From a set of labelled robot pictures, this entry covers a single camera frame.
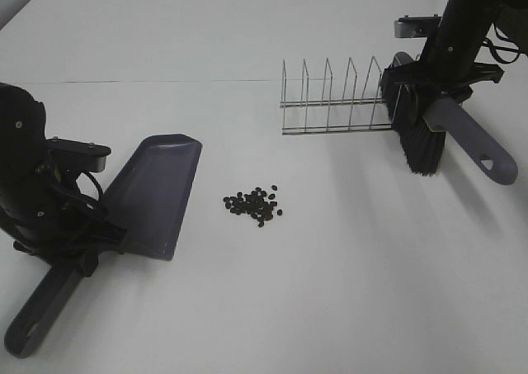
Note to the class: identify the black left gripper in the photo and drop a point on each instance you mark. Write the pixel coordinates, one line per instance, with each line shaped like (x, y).
(57, 223)

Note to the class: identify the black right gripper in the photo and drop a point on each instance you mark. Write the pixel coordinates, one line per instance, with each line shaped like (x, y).
(414, 83)

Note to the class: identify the grey hand brush black bristles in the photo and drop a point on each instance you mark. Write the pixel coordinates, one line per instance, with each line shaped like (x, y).
(423, 142)

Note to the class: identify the grey plastic dustpan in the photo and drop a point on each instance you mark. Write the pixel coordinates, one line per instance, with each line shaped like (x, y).
(148, 197)

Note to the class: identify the pile of coffee beans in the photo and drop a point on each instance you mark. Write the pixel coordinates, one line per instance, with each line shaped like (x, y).
(259, 204)

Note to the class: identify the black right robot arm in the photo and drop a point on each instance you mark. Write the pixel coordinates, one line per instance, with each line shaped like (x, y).
(456, 55)

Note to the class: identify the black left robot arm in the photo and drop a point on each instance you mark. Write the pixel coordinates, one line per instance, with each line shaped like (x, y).
(24, 148)

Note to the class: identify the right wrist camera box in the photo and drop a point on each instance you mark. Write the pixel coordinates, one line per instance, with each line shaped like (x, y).
(416, 27)

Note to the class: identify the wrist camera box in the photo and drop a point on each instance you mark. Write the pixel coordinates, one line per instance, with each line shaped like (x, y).
(416, 27)
(72, 154)

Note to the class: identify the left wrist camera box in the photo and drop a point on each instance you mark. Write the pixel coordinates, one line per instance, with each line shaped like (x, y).
(72, 154)

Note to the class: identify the metal wire rack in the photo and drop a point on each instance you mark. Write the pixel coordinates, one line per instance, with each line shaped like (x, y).
(333, 103)

